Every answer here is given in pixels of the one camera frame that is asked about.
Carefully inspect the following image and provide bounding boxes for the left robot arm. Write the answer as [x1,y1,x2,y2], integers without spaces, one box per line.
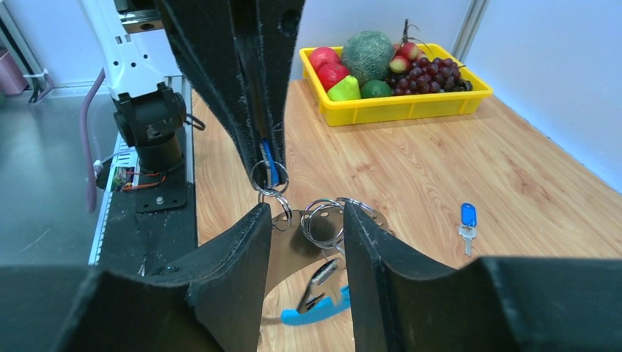
[81,1,304,171]

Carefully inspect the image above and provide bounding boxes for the yellow plastic fruit tray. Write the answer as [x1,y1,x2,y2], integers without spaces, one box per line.
[299,47,493,126]

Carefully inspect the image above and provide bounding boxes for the red apple right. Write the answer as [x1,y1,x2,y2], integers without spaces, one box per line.
[316,62,349,92]

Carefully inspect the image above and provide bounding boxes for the green melon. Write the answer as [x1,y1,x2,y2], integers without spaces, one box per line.
[340,30,395,87]

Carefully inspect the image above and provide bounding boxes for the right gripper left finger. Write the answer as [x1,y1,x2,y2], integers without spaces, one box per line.
[1,203,272,351]

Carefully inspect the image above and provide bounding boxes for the dark purple grape bunch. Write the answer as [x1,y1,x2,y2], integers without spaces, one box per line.
[385,55,474,95]

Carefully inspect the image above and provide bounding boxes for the white slotted cable duct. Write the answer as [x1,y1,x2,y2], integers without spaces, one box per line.
[88,134,128,265]

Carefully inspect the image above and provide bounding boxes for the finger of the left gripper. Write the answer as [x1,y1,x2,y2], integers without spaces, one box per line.
[155,1,261,175]
[245,0,305,165]

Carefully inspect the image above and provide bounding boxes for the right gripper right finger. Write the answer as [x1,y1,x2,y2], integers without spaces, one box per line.
[343,204,621,351]

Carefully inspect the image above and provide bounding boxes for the silver crescent key organizer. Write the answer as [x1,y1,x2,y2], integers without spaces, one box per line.
[250,160,392,327]

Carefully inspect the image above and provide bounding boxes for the red apple left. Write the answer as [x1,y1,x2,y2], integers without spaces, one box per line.
[308,46,341,72]

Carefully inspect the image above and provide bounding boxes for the small red fruits cluster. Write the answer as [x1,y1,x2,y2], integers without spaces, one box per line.
[389,42,428,73]

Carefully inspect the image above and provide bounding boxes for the silver key with blue tag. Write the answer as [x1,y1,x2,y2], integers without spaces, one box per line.
[458,202,478,257]

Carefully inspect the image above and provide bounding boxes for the green lime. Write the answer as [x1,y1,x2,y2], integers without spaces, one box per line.
[360,80,393,99]

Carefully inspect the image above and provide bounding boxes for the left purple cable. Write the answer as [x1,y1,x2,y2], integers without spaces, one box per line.
[80,67,107,215]

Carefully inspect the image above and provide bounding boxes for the red apple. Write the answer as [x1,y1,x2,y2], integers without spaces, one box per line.
[316,62,349,92]
[308,46,341,72]

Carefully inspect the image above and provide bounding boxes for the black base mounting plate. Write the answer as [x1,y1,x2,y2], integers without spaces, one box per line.
[95,126,200,278]

